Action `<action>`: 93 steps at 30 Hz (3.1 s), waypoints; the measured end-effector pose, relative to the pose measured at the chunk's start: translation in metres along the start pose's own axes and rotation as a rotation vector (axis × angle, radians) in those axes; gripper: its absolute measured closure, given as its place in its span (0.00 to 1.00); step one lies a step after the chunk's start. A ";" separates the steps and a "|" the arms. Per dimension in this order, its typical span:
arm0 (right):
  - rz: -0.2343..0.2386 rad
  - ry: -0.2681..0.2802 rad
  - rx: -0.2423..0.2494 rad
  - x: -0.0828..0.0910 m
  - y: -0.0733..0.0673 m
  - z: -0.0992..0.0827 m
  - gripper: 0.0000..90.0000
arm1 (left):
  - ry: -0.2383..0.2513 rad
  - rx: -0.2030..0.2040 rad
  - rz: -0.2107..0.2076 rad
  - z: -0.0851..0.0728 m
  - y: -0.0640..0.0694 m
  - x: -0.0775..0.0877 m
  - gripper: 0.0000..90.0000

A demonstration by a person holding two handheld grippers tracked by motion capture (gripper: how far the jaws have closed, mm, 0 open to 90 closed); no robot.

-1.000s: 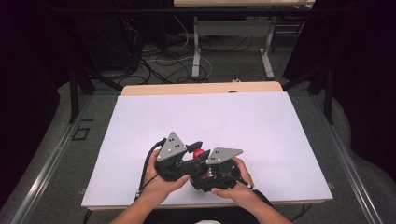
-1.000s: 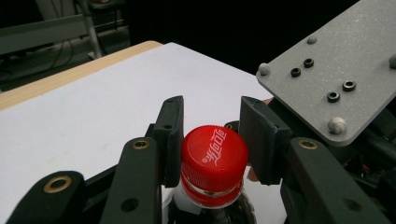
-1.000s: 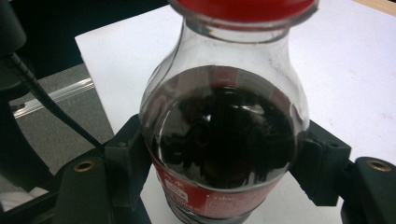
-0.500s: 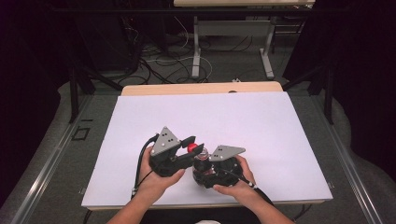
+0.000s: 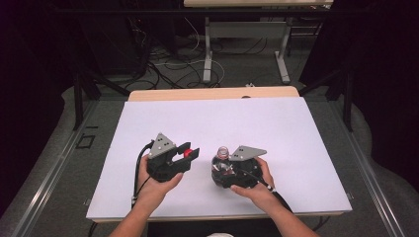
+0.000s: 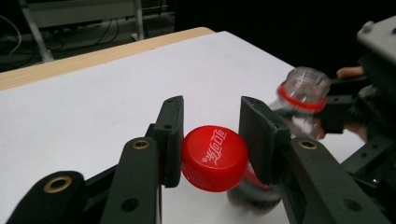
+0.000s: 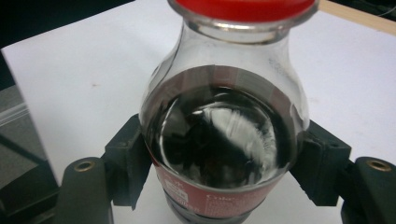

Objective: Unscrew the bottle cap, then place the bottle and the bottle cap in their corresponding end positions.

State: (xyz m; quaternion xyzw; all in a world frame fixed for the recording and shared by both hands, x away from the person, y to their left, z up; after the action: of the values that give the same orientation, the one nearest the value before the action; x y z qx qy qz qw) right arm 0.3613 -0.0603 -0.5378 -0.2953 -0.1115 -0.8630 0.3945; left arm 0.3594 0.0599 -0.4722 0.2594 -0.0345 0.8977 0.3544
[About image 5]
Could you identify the red bottle cap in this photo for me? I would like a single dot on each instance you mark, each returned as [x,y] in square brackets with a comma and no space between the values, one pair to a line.
[188,153]

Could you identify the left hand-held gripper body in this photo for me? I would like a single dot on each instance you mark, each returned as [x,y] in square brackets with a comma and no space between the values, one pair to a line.
[159,164]

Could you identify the person's left hand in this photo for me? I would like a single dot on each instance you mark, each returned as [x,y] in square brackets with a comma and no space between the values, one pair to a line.
[153,194]

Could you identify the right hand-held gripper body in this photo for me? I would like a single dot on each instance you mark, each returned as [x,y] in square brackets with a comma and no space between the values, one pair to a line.
[248,174]

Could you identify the black metal stand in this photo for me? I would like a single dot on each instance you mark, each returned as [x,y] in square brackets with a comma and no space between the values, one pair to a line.
[78,98]
[347,98]

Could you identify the cola bottle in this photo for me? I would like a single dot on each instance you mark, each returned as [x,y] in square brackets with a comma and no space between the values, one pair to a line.
[217,164]

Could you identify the person's white shirt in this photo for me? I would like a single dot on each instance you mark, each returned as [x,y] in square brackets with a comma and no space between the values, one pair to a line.
[220,235]

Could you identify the desk with white legs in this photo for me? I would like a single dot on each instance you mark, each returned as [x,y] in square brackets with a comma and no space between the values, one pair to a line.
[247,29]

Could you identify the white table sheet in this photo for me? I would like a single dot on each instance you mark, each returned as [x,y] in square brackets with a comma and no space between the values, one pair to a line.
[197,125]

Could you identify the wooden table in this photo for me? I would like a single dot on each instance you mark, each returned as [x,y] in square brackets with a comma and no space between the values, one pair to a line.
[197,94]

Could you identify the person's dark pants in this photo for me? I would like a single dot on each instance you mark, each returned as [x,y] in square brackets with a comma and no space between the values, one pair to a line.
[197,228]

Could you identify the floor socket box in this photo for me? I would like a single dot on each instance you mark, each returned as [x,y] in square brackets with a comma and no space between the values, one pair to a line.
[85,141]

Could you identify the person's right hand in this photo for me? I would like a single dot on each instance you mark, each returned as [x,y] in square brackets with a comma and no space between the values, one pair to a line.
[260,196]

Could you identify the metal floor rail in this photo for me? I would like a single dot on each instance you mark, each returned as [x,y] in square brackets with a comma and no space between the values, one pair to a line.
[372,187]
[49,184]

